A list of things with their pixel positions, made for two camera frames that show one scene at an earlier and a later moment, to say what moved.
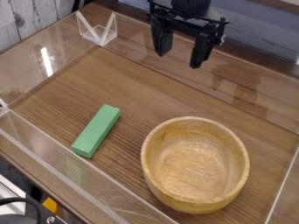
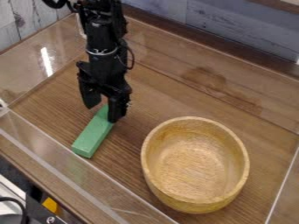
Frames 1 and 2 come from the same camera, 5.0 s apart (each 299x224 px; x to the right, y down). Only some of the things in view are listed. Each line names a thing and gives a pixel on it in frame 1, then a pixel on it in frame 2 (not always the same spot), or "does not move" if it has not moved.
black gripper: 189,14 -> 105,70
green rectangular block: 96,130 does not move
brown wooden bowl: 194,164 does not move
